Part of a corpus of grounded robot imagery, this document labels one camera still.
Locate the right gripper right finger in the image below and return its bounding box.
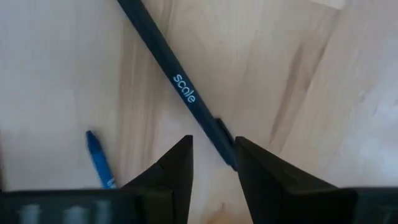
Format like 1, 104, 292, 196
234, 136, 398, 224

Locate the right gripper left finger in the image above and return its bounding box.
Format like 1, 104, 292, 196
0, 134, 195, 224

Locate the dark pen with white print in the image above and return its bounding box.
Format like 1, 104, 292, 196
116, 0, 239, 172

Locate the blue crayon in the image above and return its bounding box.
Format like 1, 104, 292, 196
85, 129, 118, 190

